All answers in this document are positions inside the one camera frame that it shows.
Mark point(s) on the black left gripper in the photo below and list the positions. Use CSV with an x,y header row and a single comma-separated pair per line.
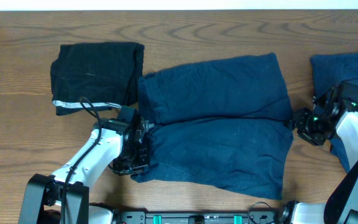
x,y
121,168

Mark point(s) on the dark blue shorts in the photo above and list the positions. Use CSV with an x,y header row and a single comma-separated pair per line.
x,y
219,123

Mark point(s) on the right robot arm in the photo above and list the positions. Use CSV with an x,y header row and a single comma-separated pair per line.
x,y
342,205

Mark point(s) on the folded black garment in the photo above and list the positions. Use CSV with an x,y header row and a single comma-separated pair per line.
x,y
105,73

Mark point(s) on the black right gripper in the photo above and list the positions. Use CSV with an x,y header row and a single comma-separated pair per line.
x,y
298,120

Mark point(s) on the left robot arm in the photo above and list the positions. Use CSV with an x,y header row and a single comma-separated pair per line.
x,y
63,196

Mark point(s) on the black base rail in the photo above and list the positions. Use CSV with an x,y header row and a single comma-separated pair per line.
x,y
258,217

